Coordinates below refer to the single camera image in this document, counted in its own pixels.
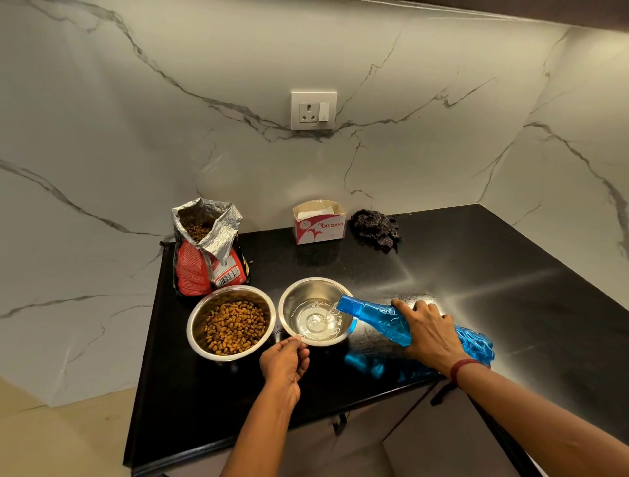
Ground brown base cabinet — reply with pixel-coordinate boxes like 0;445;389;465
162;378;541;477

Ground blue water bottle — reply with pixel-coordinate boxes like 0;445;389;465
336;294;496;367

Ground white wall socket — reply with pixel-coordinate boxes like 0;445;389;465
290;89;339;132

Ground red black pet food bag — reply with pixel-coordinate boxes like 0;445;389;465
170;197;250;298

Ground person's right forearm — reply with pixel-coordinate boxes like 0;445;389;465
457;363;629;477

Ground steel bowl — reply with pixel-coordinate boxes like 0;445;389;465
186;284;277;363
278;277;358;348

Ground dark checked cloth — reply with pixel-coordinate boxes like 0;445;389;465
349;209;403;254

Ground person's left hand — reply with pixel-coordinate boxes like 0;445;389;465
259;335;311;409

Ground person's left forearm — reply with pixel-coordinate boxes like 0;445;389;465
221;388;301;477

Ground red wrist band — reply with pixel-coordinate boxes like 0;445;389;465
449;358;486;387

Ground red and white tissue box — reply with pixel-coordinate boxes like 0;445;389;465
292;199;347;246

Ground person's right hand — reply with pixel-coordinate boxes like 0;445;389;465
391;298;480;377

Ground brown wall cabinet door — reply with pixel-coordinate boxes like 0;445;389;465
408;0;629;33

